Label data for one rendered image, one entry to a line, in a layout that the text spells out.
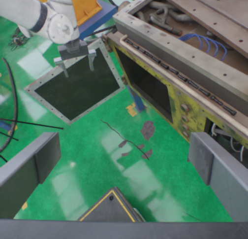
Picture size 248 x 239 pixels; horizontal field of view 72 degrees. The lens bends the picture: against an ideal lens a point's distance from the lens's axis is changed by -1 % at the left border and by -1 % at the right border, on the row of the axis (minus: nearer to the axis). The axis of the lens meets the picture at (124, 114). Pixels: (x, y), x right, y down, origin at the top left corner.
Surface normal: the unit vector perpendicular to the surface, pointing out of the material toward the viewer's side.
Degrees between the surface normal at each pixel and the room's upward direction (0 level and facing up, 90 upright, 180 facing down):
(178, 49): 0
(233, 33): 0
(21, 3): 86
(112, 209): 0
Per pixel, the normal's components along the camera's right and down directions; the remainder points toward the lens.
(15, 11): 0.46, 0.80
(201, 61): -0.30, -0.48
